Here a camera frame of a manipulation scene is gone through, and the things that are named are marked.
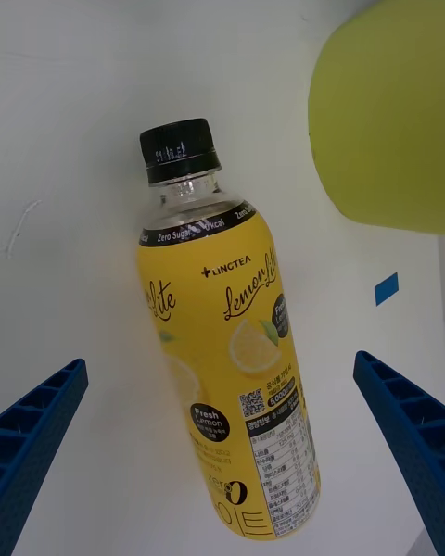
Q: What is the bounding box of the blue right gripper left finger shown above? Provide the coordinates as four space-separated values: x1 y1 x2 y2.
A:
0 358 89 556

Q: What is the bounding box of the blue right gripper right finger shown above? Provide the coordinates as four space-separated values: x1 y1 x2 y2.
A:
352 350 445 556

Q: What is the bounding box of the yellow label plastic bottle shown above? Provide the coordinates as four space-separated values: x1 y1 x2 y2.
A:
135 118 322 541

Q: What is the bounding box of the yellow-green plastic bin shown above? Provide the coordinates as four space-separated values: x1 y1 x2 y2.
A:
307 0 445 235

